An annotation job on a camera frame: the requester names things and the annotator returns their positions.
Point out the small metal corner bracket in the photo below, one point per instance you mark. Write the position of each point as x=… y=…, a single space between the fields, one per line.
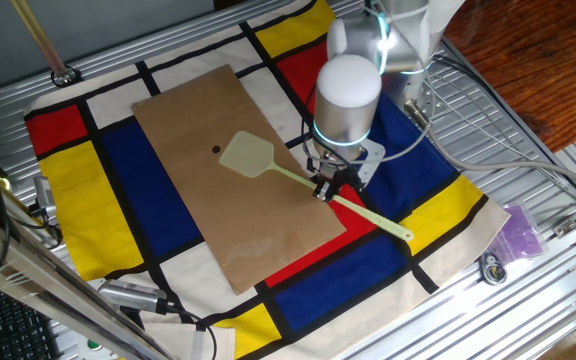
x=565 y=227

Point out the small round metal part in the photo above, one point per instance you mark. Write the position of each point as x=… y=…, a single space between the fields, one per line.
x=493 y=272

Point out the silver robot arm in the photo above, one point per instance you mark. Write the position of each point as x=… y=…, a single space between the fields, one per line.
x=345 y=115

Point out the light green plastic flyswatter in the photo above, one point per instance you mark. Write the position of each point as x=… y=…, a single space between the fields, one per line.
x=248 y=155

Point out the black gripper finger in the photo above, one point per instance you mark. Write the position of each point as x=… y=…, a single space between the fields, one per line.
x=320 y=190
x=334 y=191

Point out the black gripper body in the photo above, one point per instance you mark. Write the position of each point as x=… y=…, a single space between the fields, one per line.
x=338 y=174

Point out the small grey camera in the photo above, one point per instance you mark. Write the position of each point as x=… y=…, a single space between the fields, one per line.
x=44 y=192

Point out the colour block cloth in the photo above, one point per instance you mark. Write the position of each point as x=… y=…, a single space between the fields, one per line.
x=88 y=210

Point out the purple plastic bag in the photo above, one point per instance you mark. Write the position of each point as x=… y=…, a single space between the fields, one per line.
x=518 y=235

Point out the silver wrist mount bracket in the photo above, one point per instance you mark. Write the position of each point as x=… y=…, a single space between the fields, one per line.
x=374 y=152

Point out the white box green button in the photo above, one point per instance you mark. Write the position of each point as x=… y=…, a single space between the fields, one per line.
x=93 y=346

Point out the brown cardboard sheet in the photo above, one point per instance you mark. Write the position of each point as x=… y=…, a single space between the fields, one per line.
x=248 y=235

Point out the black keyboard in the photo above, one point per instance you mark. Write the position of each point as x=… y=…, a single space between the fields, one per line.
x=13 y=330

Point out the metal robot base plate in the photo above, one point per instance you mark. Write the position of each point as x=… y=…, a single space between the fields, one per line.
x=435 y=97

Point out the aluminium frame bar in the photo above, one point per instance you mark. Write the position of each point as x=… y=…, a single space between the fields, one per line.
x=43 y=280

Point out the silver ribbed camera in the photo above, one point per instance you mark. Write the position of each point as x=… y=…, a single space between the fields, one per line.
x=128 y=295

